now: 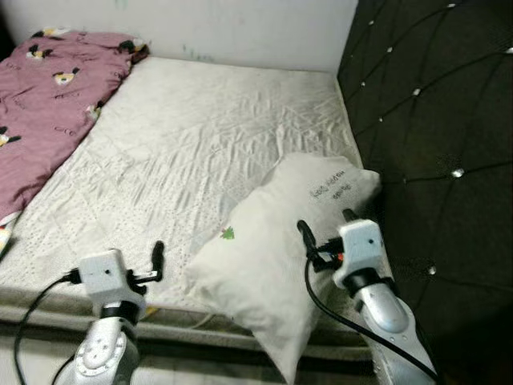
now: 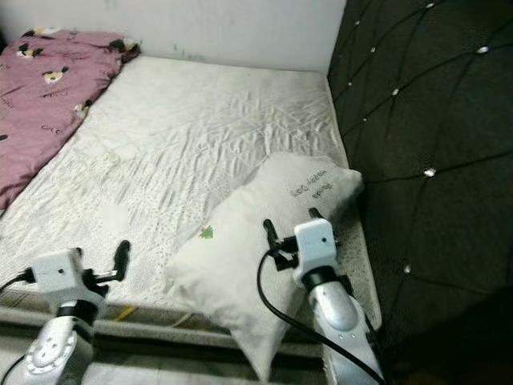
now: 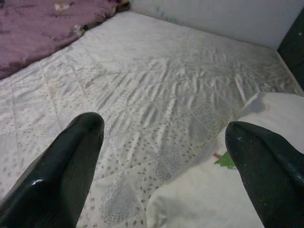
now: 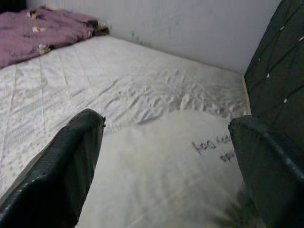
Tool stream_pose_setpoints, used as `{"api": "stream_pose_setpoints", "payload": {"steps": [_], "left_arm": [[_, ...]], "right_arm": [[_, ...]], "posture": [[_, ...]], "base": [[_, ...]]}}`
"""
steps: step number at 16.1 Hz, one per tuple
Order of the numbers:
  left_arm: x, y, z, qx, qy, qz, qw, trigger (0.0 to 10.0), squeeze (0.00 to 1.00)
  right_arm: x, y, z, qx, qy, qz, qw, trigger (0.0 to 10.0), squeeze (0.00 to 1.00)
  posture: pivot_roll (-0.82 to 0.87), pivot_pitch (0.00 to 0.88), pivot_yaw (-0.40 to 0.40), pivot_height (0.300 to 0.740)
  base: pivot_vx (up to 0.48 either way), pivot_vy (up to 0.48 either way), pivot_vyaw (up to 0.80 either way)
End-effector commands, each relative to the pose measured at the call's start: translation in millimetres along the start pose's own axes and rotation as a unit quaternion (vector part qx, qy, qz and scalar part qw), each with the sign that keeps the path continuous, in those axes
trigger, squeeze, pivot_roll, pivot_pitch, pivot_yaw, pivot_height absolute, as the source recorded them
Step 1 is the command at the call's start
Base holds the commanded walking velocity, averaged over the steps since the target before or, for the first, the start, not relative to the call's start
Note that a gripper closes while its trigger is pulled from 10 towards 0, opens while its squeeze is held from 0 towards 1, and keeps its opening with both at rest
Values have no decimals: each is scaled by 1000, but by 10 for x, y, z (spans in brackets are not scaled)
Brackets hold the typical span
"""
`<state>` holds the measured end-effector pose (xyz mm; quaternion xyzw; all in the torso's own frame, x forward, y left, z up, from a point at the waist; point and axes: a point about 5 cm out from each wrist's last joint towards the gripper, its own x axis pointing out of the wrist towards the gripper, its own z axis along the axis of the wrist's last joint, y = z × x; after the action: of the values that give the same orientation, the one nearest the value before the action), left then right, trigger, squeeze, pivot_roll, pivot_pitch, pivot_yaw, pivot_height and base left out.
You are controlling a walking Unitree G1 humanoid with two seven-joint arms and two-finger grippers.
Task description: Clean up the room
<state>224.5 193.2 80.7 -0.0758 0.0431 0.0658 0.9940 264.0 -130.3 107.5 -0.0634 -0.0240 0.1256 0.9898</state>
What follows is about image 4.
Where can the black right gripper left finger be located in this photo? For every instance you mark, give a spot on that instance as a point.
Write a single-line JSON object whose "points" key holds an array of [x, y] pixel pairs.
{"points": [[52, 171]]}

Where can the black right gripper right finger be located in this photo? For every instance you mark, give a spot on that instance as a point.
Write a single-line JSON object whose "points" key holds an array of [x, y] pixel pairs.
{"points": [[273, 171]]}

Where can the white pillow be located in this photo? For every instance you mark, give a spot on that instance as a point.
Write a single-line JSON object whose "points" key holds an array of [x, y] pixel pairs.
{"points": [[154, 178]]}

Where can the dark tufted headboard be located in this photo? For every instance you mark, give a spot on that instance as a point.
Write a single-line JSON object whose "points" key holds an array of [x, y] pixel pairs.
{"points": [[278, 59]]}

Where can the grey patterned mattress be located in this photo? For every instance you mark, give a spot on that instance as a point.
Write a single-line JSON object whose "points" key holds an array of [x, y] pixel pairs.
{"points": [[118, 76]]}

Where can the purple cartoon print blanket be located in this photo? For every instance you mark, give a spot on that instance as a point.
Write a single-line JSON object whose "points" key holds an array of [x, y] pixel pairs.
{"points": [[35, 35]]}

